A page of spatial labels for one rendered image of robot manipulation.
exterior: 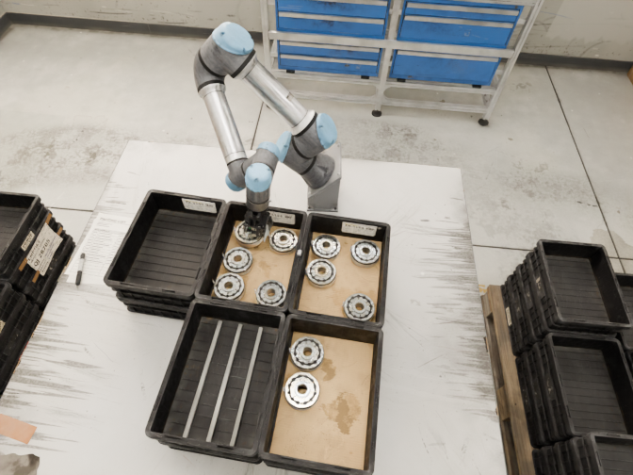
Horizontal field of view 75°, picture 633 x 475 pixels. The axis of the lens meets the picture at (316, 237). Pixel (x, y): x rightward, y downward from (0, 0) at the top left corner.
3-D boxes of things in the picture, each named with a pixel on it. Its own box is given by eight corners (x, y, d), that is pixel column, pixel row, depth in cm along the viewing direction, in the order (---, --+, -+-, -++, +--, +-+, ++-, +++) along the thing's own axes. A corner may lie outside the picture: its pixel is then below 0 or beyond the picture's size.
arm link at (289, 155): (296, 155, 173) (270, 138, 165) (318, 140, 164) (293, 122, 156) (292, 178, 167) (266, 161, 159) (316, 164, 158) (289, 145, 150)
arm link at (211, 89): (177, 62, 141) (223, 195, 138) (193, 42, 134) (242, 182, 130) (205, 67, 150) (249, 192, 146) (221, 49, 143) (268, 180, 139)
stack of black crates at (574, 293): (498, 285, 225) (537, 238, 188) (554, 289, 224) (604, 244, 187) (511, 357, 202) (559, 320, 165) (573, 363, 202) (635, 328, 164)
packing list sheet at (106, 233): (94, 212, 175) (93, 211, 174) (148, 217, 174) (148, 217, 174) (60, 281, 156) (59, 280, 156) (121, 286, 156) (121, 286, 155)
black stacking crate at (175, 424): (200, 314, 139) (193, 299, 129) (286, 328, 137) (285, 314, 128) (156, 442, 117) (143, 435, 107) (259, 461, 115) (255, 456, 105)
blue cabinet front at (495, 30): (388, 76, 298) (405, -5, 252) (489, 85, 296) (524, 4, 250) (388, 79, 296) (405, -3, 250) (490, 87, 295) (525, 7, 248)
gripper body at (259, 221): (242, 235, 140) (242, 213, 130) (249, 214, 145) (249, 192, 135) (265, 238, 140) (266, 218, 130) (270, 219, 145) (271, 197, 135)
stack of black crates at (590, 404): (512, 357, 202) (546, 332, 174) (575, 364, 201) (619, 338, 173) (529, 449, 180) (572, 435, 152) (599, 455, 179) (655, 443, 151)
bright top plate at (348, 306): (347, 290, 140) (347, 290, 140) (376, 297, 139) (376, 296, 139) (341, 318, 135) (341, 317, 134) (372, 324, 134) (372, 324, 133)
